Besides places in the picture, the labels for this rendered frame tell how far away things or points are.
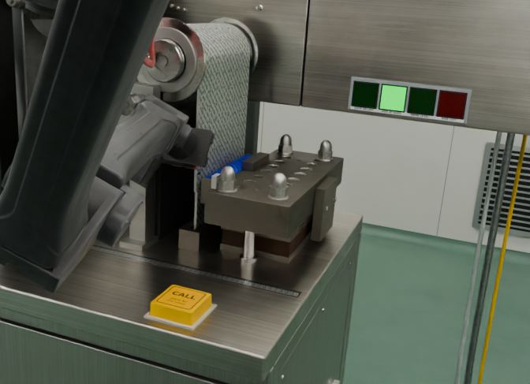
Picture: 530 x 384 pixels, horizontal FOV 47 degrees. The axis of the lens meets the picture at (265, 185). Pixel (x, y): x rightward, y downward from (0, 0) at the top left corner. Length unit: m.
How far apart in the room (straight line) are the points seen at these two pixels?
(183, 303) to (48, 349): 0.28
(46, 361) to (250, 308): 0.36
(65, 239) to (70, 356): 0.62
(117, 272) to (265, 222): 0.27
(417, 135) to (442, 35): 2.43
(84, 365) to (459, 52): 0.92
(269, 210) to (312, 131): 2.81
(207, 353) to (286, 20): 0.77
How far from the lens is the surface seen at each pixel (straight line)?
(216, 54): 1.16
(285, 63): 1.38
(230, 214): 1.08
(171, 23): 1.11
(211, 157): 1.18
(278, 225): 1.05
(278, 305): 0.99
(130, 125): 0.74
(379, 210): 3.86
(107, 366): 1.04
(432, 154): 3.73
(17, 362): 1.16
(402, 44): 1.32
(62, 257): 0.48
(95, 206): 0.54
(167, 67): 1.10
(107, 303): 0.98
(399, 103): 1.32
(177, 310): 0.91
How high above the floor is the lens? 1.36
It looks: 17 degrees down
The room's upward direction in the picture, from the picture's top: 4 degrees clockwise
